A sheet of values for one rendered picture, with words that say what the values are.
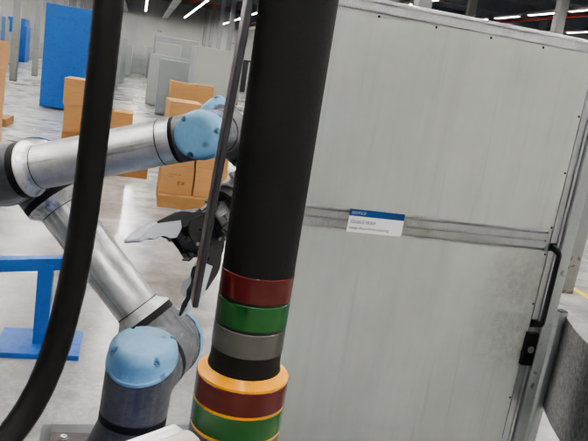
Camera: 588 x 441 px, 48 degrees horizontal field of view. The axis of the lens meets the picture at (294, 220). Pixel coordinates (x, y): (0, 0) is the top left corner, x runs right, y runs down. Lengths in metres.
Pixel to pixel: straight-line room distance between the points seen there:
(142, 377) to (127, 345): 0.06
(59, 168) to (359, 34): 1.29
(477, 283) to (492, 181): 0.38
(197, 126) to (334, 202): 1.25
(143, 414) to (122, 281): 0.26
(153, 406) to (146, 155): 0.42
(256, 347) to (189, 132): 0.74
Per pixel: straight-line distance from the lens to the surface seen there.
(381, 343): 2.44
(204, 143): 1.01
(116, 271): 1.27
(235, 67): 0.28
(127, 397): 1.15
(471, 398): 2.70
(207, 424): 0.31
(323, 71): 0.28
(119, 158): 1.08
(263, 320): 0.29
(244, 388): 0.30
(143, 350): 1.15
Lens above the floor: 1.72
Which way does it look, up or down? 12 degrees down
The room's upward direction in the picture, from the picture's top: 9 degrees clockwise
